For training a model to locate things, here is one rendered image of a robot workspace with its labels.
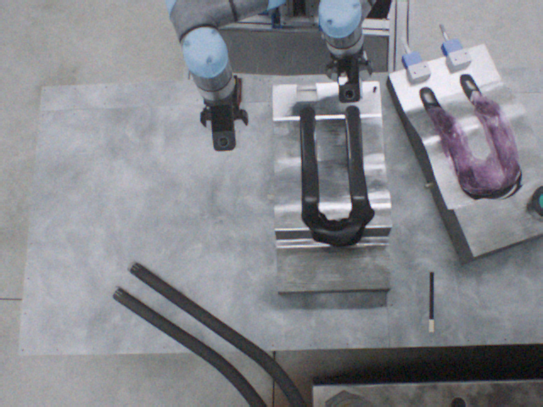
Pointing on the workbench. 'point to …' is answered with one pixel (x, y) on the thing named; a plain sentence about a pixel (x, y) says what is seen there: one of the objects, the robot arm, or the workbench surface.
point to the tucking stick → (431, 301)
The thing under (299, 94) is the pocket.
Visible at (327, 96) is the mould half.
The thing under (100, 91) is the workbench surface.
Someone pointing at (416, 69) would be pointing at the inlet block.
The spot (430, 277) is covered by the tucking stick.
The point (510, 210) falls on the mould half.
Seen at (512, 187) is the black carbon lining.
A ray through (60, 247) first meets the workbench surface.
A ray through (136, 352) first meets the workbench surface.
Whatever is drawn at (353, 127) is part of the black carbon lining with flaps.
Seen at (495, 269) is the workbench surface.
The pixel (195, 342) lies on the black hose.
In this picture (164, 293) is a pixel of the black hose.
